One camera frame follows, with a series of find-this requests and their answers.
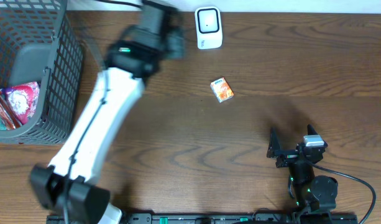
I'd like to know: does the orange tissue pack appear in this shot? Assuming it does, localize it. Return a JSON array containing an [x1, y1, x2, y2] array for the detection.
[[210, 77, 234, 103]]

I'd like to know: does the pink purple snack bag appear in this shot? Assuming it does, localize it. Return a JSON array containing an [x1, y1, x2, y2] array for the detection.
[[1, 82, 40, 124]]

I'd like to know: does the red brown snack packet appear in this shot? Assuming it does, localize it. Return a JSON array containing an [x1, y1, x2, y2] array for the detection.
[[0, 96, 18, 131]]

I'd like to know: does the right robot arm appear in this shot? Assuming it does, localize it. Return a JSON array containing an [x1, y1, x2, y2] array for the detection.
[[267, 124, 338, 223]]

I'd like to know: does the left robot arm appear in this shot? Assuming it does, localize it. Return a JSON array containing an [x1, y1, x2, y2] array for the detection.
[[29, 1, 184, 223]]

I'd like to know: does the white barcode scanner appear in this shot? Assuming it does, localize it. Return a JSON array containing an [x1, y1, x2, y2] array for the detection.
[[195, 6, 223, 50]]

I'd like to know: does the grey plastic mesh basket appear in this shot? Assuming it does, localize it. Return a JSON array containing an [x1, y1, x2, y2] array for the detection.
[[0, 0, 83, 145]]

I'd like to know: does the black right camera cable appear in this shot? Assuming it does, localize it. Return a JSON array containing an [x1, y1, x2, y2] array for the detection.
[[308, 160, 377, 224]]

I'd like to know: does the black camera cable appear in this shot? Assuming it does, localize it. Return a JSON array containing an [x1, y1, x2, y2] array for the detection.
[[62, 0, 144, 224], [308, 160, 377, 224]]

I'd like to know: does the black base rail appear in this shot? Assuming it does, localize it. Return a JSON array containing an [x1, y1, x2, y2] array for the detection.
[[46, 212, 359, 224]]

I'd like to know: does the black left camera cable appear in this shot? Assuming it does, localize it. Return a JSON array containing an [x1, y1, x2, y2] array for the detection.
[[62, 0, 144, 224]]

